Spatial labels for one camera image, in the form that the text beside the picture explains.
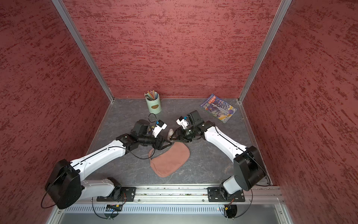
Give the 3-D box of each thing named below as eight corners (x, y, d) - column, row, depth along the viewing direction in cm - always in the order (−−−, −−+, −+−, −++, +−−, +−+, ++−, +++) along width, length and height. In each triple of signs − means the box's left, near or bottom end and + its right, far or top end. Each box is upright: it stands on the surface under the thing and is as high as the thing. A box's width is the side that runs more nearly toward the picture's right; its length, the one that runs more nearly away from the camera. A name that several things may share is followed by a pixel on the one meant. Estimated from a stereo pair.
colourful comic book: (198, 107, 118) (198, 105, 116) (212, 94, 128) (212, 93, 126) (224, 124, 107) (225, 123, 105) (237, 109, 117) (238, 107, 115)
